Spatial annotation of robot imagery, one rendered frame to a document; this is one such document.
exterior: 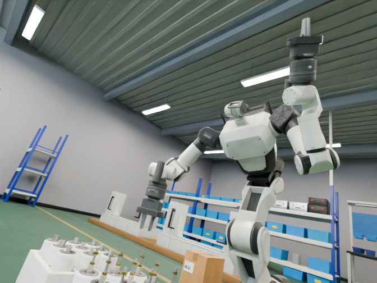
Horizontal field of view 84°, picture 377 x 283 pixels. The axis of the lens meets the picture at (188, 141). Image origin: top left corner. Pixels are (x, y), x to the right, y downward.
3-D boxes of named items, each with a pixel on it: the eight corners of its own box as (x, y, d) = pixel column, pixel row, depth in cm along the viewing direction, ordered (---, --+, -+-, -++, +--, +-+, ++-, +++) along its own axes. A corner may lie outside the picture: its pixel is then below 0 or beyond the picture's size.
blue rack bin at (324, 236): (313, 241, 463) (313, 231, 470) (333, 245, 437) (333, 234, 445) (307, 238, 431) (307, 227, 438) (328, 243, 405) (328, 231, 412)
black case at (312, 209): (312, 215, 478) (312, 208, 484) (330, 218, 455) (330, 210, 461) (308, 212, 450) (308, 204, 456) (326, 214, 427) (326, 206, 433)
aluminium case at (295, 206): (293, 213, 505) (293, 205, 512) (311, 215, 481) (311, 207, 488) (288, 209, 476) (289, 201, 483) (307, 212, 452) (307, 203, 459)
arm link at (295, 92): (302, 72, 70) (299, 105, 73) (322, 71, 75) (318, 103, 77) (275, 74, 80) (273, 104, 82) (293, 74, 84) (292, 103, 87)
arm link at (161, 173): (149, 187, 100) (156, 165, 104) (171, 192, 99) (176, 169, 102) (143, 183, 89) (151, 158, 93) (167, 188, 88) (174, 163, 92)
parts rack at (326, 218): (161, 231, 782) (174, 181, 851) (341, 291, 409) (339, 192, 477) (148, 228, 741) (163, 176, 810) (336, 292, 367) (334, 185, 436)
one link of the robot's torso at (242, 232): (231, 252, 108) (258, 186, 136) (265, 263, 96) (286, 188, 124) (220, 233, 102) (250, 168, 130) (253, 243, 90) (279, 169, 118)
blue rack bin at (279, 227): (273, 232, 523) (274, 223, 530) (289, 236, 497) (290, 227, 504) (265, 229, 490) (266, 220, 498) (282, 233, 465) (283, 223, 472)
